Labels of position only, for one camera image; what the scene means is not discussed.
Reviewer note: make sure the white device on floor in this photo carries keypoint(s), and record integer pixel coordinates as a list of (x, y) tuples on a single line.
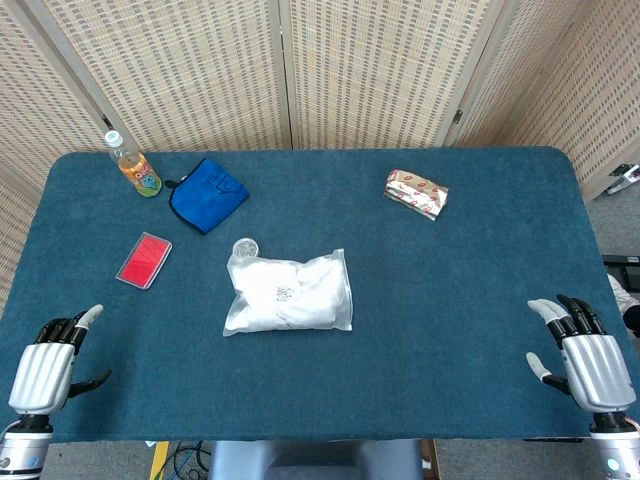
[(627, 177)]

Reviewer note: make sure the red card in clear case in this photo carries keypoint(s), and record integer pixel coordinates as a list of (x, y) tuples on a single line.
[(145, 259)]

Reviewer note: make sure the white translucent plastic bag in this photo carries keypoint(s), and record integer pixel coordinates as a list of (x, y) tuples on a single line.
[(310, 305)]

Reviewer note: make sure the woven wicker folding screen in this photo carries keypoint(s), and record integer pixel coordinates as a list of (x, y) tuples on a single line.
[(200, 75)]

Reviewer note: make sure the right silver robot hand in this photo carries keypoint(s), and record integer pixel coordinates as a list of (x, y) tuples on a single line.
[(597, 370)]

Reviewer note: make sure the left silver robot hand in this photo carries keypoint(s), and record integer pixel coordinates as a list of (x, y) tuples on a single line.
[(42, 372)]

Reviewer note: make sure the white shoe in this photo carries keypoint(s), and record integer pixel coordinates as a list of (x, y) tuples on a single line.
[(620, 295)]

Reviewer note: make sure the silver red-print snack packet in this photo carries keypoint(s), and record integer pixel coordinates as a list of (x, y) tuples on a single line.
[(415, 192)]

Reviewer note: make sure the black equipment base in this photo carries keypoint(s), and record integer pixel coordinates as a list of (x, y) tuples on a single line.
[(625, 262)]

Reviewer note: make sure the blue folded cloth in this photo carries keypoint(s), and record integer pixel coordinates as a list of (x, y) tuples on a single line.
[(210, 200)]

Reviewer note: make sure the black screen hinge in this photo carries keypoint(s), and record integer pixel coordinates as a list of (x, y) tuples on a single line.
[(107, 121), (458, 116)]

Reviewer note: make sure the small clear jar metal bits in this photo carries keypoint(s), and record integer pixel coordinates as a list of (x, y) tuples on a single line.
[(246, 247)]

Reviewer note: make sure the orange drink plastic bottle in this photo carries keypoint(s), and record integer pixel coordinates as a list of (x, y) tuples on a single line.
[(140, 175)]

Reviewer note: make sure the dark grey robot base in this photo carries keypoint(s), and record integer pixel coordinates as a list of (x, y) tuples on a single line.
[(300, 460)]

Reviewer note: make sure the white cloth garment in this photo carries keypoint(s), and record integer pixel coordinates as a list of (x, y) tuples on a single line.
[(320, 280)]

